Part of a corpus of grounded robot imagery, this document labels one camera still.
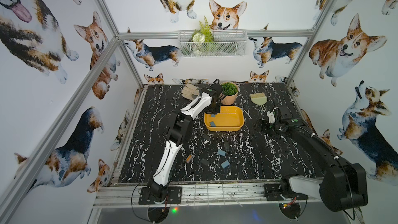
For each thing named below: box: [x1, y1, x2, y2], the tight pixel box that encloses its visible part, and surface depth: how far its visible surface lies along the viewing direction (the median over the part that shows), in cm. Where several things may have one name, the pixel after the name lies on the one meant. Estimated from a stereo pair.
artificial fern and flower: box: [191, 15, 215, 55], surface depth 85 cm
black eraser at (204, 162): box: [200, 157, 210, 167], surface depth 85 cm
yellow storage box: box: [204, 105, 245, 132], surface depth 102 cm
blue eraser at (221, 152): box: [217, 149, 226, 157], surface depth 89 cm
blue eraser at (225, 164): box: [220, 159, 230, 169], surface depth 85 cm
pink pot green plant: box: [220, 81, 239, 106], surface depth 106 cm
